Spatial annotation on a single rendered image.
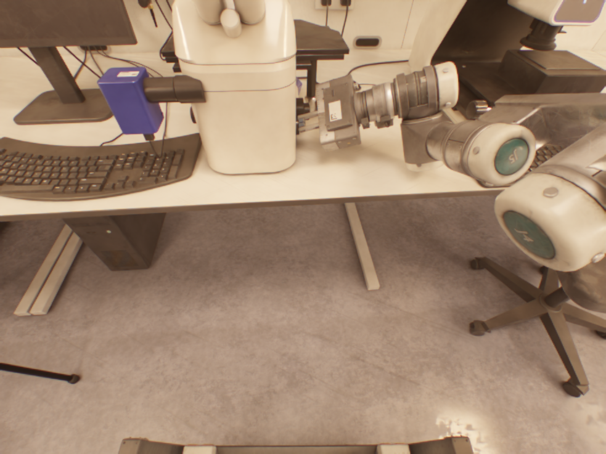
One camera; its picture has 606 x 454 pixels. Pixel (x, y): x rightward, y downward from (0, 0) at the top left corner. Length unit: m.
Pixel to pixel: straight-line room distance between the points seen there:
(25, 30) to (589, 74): 1.26
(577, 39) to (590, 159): 1.55
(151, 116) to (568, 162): 0.56
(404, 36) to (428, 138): 0.90
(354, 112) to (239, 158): 0.25
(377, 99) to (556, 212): 0.39
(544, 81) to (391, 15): 0.69
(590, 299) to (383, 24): 1.15
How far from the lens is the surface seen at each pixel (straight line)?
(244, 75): 0.52
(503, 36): 1.14
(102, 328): 1.46
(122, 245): 1.38
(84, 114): 1.00
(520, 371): 1.46
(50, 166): 0.82
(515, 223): 0.34
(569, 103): 0.47
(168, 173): 0.67
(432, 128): 0.58
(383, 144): 0.76
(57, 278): 1.65
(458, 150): 0.48
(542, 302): 1.49
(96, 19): 0.87
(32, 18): 0.93
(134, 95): 0.56
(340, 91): 0.63
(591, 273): 1.15
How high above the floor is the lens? 1.15
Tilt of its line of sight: 50 degrees down
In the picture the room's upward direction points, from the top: 2 degrees clockwise
